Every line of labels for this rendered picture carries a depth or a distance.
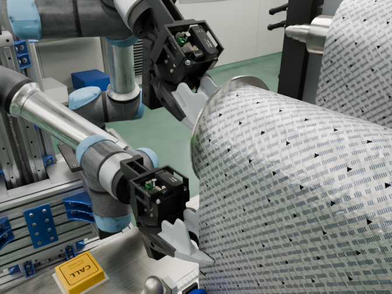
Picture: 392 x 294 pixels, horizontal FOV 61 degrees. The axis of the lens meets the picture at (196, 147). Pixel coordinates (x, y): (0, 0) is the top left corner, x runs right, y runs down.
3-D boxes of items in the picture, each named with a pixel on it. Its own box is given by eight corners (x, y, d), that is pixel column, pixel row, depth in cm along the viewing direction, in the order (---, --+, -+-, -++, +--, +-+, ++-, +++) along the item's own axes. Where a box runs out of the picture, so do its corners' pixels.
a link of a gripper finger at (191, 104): (217, 130, 40) (182, 69, 42) (196, 153, 45) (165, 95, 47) (235, 125, 42) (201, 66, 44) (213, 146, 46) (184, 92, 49)
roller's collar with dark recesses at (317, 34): (323, 51, 60) (330, 13, 57) (356, 58, 56) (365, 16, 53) (302, 57, 56) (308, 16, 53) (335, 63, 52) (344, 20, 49)
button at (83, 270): (90, 258, 70) (88, 249, 69) (105, 279, 65) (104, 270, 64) (56, 275, 66) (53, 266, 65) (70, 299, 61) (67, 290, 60)
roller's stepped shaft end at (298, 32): (291, 38, 62) (293, 20, 61) (319, 43, 58) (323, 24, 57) (280, 41, 60) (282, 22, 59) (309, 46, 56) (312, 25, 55)
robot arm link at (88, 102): (73, 119, 129) (66, 86, 123) (108, 116, 132) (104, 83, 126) (71, 133, 119) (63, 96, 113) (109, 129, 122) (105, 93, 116)
